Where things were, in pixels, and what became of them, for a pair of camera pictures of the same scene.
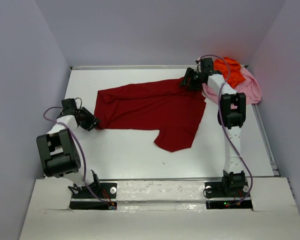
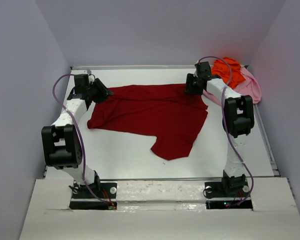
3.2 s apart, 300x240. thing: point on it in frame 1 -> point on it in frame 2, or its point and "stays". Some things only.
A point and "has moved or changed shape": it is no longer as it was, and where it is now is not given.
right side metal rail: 276,172 stays
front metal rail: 160,179 stays
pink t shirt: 250,87 stays
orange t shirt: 231,70 stays
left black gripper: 89,119 -> 101,89
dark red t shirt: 165,105 has moved or changed shape
